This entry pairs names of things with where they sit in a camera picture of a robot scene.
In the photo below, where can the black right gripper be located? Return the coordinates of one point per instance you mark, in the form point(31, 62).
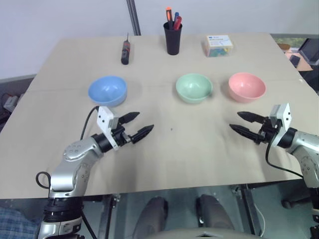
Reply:
point(268, 129)

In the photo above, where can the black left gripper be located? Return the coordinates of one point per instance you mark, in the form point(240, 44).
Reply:
point(120, 135)

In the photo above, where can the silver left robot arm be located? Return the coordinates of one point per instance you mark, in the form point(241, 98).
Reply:
point(72, 159)

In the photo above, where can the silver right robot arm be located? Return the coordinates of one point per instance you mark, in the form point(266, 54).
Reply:
point(305, 149)

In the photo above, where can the red bowl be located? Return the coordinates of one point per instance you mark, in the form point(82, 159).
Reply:
point(246, 87)

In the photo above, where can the blue bowl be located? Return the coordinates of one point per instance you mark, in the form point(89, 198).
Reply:
point(108, 91)

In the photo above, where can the green bowl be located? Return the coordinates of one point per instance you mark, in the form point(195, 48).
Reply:
point(194, 88)

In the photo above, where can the black orange screwdriver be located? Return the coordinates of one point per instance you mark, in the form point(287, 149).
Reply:
point(125, 53)

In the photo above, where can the clear box of colourful items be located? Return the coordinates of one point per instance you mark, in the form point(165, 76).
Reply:
point(218, 46)

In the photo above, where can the black pen cup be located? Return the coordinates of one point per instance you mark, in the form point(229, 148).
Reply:
point(172, 39)

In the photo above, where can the black office chair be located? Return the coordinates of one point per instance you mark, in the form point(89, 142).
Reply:
point(307, 53)

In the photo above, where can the dark rounded left foot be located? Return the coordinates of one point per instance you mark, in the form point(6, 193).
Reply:
point(152, 216)

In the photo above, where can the dark rounded foot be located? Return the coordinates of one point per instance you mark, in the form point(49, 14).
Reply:
point(152, 216)
point(214, 214)

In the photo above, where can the dark rounded right foot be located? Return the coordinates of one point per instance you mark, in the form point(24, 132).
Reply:
point(214, 214)

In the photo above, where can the grey metal pole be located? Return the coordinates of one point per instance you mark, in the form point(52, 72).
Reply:
point(133, 16)

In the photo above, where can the red marker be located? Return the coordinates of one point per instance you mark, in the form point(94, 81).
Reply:
point(177, 22)

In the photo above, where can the blue pen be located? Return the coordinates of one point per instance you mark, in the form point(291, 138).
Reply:
point(176, 16)

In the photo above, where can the white power strip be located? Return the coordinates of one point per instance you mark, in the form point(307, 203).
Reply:
point(10, 102)

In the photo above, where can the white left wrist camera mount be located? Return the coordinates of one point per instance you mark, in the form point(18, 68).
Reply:
point(104, 119)

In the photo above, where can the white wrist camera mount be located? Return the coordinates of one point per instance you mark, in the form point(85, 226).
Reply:
point(282, 113)
point(104, 119)

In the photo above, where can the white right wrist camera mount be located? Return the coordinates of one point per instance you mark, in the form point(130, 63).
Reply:
point(282, 113)

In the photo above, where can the table frame leg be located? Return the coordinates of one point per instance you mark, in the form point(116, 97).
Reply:
point(107, 216)
point(249, 209)

